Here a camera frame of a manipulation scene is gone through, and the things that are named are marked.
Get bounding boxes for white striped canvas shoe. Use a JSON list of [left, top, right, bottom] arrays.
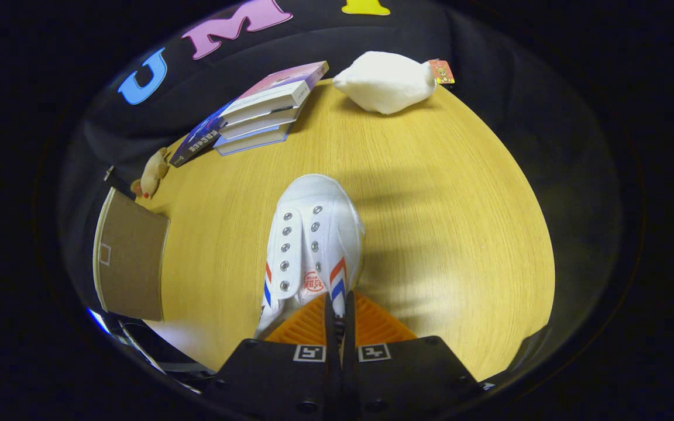
[[253, 174, 366, 340]]

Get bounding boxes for brown plush dog toy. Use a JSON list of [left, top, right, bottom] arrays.
[[130, 147, 171, 199]]

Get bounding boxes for dark blue book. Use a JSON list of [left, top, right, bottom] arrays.
[[169, 105, 238, 168]]

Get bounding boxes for white plush toy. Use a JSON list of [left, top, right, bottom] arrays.
[[333, 51, 455, 115]]

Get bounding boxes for beige fabric storage box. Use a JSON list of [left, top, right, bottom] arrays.
[[92, 187, 171, 321]]

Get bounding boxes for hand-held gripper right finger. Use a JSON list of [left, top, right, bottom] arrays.
[[342, 291, 481, 421]]

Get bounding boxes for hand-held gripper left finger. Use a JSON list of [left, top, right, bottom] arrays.
[[214, 292, 341, 421]]

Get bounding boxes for light blue cover book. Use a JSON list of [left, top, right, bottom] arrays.
[[214, 122, 294, 156]]

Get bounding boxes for grey cover book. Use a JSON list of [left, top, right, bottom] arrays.
[[218, 105, 305, 141]]

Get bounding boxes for computer monitor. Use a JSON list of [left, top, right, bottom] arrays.
[[87, 308, 113, 336]]

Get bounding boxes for pink cover book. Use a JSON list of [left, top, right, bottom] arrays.
[[220, 61, 330, 118]]

